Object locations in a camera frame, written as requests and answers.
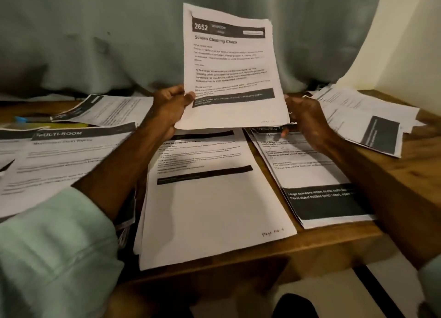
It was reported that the printed papers pile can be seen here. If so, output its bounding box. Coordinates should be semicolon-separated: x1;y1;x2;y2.
309;84;427;159

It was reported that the person's left forearm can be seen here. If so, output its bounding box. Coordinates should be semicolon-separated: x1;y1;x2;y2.
0;117;170;318

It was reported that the blue pen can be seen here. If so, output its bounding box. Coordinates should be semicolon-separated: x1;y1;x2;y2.
12;113;53;124

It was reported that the single sheet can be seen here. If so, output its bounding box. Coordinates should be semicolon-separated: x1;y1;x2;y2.
51;93;154;128

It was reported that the black bar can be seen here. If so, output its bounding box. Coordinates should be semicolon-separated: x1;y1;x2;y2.
353;264;407;318

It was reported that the yellow patterned folder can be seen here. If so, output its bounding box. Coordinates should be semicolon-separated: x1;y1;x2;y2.
0;121;94;132

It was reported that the person's right forearm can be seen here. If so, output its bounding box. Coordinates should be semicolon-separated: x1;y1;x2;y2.
317;131;441;318

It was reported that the pale green curtain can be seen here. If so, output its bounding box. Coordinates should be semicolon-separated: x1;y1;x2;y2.
0;0;387;101

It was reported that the person's right hand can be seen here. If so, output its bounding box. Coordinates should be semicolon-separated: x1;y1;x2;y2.
281;94;339;153

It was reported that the person's left hand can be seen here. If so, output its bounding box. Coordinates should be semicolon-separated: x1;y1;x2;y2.
141;85;196;141

